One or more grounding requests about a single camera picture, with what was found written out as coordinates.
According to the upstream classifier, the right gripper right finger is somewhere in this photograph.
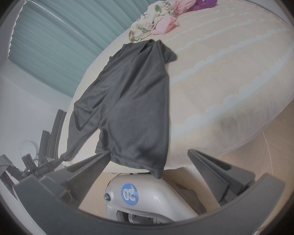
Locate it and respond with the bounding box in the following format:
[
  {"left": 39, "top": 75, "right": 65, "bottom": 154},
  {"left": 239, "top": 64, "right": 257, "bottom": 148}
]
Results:
[{"left": 187, "top": 149, "right": 256, "bottom": 205}]

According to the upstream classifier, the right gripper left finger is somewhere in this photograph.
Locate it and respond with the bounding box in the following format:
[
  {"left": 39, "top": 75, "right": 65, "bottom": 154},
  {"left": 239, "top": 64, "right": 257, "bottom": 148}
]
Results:
[{"left": 43, "top": 151, "right": 111, "bottom": 204}]

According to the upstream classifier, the black T-shirt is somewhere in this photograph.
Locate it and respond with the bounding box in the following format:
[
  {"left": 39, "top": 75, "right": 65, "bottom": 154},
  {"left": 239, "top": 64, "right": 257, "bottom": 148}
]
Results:
[{"left": 59, "top": 39, "right": 178, "bottom": 179}]

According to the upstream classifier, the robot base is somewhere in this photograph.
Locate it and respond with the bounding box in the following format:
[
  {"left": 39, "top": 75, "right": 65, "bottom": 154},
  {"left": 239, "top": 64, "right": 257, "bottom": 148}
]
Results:
[{"left": 104, "top": 174, "right": 199, "bottom": 223}]

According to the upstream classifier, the bed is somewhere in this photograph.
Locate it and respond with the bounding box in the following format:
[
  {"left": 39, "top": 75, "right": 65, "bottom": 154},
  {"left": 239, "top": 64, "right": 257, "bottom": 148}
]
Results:
[{"left": 64, "top": 0, "right": 294, "bottom": 174}]

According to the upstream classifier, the blue-green curtain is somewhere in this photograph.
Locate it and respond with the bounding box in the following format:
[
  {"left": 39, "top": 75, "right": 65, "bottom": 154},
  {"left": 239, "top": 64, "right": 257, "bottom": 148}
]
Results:
[
  {"left": 8, "top": 0, "right": 101, "bottom": 98},
  {"left": 29, "top": 0, "right": 177, "bottom": 56}
]

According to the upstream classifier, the white printed pyjama top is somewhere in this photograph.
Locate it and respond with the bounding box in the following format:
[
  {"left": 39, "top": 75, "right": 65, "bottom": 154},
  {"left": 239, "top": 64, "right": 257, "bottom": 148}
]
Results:
[{"left": 129, "top": 0, "right": 177, "bottom": 42}]

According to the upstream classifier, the purple garment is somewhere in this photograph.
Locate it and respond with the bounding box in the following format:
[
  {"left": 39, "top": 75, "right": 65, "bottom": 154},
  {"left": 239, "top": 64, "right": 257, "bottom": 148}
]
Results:
[{"left": 186, "top": 0, "right": 218, "bottom": 12}]

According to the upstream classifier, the pink garment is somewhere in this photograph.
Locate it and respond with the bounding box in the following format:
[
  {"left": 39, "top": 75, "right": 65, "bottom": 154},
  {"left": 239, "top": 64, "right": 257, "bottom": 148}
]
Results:
[{"left": 151, "top": 0, "right": 196, "bottom": 35}]

